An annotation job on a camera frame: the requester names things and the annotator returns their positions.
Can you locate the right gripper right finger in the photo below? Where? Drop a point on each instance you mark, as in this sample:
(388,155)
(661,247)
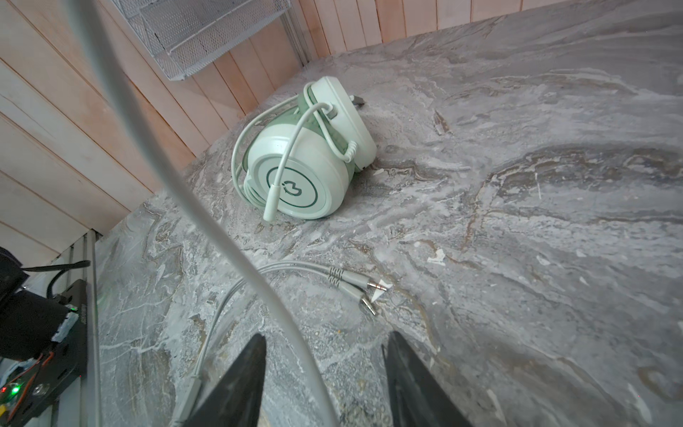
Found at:
(416,398)

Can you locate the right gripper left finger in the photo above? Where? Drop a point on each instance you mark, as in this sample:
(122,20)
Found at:
(236,400)

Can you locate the green headphones with cable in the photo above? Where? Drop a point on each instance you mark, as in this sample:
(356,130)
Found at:
(300,156)

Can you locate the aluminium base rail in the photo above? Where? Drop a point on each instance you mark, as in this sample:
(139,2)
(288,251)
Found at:
(50,347)

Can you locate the white wire mesh shelf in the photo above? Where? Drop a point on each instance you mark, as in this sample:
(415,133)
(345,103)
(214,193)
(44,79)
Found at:
(184,36)

